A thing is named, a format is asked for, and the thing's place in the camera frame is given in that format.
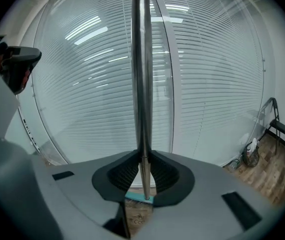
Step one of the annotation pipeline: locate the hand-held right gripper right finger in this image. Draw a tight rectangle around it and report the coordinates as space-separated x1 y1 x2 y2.
134 150 285 240

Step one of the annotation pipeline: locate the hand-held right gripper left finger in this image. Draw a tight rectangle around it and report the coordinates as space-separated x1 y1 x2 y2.
29 149 143 240

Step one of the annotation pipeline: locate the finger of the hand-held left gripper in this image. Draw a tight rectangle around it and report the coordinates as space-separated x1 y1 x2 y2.
2 47 43 96

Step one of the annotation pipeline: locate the teal broom with metal handle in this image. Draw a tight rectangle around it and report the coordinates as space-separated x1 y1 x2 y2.
124 0 156 206

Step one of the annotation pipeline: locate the clear plastic bottle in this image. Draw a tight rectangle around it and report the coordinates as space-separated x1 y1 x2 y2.
226 153 243 172

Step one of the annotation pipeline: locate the black mesh waste bin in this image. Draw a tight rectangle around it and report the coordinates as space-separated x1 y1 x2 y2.
242 141 261 169

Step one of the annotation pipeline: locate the white plastic bag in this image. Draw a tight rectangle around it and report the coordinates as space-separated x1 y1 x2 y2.
246 138 258 155

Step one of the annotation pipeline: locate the black folding chair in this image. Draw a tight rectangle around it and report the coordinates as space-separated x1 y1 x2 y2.
258 97 285 155

